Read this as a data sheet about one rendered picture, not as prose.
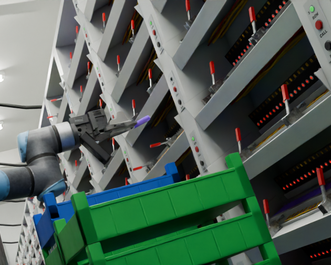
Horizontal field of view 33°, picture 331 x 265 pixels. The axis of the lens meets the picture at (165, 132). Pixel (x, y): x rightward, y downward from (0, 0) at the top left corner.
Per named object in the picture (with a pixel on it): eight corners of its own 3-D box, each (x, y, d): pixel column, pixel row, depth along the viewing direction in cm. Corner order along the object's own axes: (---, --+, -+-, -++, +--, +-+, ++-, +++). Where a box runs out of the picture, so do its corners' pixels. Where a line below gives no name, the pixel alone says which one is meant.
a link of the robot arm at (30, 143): (22, 170, 174) (13, 141, 177) (61, 159, 178) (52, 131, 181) (22, 158, 165) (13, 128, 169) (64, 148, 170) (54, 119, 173)
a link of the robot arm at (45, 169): (26, 206, 166) (14, 168, 170) (59, 201, 174) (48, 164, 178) (39, 193, 160) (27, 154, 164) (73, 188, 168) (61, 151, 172)
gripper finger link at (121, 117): (133, 105, 182) (106, 113, 179) (140, 122, 180) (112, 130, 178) (132, 109, 185) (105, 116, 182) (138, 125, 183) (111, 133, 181)
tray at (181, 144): (193, 141, 171) (174, 117, 172) (146, 192, 226) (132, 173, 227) (238, 107, 180) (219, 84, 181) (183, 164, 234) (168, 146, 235)
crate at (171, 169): (54, 232, 112) (43, 194, 114) (41, 250, 130) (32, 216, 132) (186, 194, 125) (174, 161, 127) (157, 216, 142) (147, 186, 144)
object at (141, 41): (152, 29, 181) (125, -3, 183) (116, 103, 236) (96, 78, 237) (197, 1, 190) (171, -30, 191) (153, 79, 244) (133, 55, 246)
